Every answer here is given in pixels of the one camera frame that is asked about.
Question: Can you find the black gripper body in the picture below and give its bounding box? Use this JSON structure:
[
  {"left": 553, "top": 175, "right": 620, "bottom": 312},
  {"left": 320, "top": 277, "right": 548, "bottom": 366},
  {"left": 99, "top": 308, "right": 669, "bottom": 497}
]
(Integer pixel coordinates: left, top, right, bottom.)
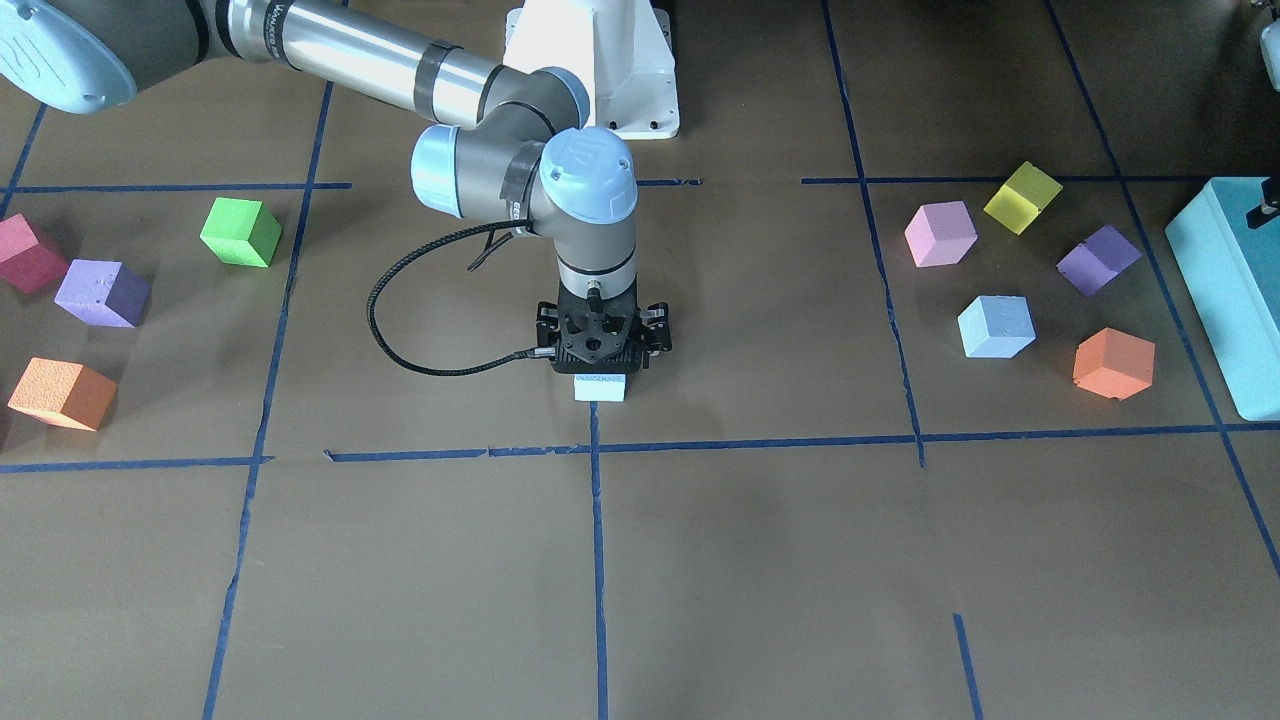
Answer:
[{"left": 536, "top": 287, "right": 672, "bottom": 375}]

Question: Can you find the light blue foam block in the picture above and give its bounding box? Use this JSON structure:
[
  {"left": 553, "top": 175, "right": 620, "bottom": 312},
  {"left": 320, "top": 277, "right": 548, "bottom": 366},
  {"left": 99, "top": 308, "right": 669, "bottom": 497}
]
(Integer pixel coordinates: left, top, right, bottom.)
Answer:
[
  {"left": 957, "top": 295, "right": 1037, "bottom": 359},
  {"left": 573, "top": 373, "right": 628, "bottom": 402}
]

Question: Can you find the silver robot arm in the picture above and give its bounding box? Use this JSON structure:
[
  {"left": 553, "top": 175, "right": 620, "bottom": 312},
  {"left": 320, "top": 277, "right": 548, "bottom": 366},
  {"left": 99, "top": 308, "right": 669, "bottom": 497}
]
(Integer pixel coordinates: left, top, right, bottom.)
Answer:
[{"left": 3, "top": 1, "right": 672, "bottom": 375}]

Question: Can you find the pink foam block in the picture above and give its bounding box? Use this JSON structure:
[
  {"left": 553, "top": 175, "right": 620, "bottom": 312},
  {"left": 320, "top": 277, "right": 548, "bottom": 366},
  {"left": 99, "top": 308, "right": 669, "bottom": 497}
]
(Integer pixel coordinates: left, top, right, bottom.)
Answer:
[{"left": 904, "top": 201, "right": 979, "bottom": 268}]

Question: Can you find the green foam block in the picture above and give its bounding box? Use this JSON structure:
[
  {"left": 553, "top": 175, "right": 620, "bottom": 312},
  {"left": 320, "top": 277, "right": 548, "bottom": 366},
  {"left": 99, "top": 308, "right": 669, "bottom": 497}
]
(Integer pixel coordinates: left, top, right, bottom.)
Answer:
[{"left": 198, "top": 197, "right": 282, "bottom": 268}]

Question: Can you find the yellow foam block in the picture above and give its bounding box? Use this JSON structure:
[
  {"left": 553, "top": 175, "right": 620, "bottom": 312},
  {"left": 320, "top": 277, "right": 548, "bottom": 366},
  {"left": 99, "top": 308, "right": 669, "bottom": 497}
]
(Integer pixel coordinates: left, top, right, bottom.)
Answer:
[{"left": 983, "top": 161, "right": 1062, "bottom": 236}]

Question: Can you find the purple foam block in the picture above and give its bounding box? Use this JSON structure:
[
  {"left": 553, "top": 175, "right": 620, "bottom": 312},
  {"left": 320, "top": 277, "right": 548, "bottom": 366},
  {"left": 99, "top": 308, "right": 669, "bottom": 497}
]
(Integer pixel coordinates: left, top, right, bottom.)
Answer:
[
  {"left": 54, "top": 259, "right": 151, "bottom": 328},
  {"left": 1056, "top": 225, "right": 1143, "bottom": 297}
]

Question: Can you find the orange foam block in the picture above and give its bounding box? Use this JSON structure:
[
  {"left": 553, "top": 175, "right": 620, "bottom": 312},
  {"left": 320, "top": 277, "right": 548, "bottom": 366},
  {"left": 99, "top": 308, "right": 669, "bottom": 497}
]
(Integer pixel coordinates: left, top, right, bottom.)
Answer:
[
  {"left": 1071, "top": 328, "right": 1157, "bottom": 400},
  {"left": 6, "top": 357, "right": 118, "bottom": 432}
]

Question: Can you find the pink-red foam block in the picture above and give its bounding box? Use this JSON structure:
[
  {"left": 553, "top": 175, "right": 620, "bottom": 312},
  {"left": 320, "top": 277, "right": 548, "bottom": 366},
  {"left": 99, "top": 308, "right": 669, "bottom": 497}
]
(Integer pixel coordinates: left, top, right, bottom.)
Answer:
[{"left": 1, "top": 214, "right": 70, "bottom": 293}]

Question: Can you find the teal plastic tray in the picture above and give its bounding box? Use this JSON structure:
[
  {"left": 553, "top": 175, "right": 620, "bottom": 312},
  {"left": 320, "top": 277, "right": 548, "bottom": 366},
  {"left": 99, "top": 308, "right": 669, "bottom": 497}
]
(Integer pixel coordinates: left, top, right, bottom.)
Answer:
[{"left": 1165, "top": 176, "right": 1279, "bottom": 421}]

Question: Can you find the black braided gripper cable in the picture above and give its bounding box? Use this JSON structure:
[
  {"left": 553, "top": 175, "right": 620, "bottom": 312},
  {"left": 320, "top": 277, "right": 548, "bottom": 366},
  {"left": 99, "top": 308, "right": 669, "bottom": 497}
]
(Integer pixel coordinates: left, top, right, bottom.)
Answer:
[{"left": 367, "top": 222, "right": 557, "bottom": 378}]

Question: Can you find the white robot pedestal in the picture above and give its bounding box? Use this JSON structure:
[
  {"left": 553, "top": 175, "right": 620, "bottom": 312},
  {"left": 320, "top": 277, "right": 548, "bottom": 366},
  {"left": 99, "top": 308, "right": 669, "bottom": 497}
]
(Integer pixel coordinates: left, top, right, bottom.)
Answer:
[{"left": 502, "top": 1, "right": 681, "bottom": 141}]

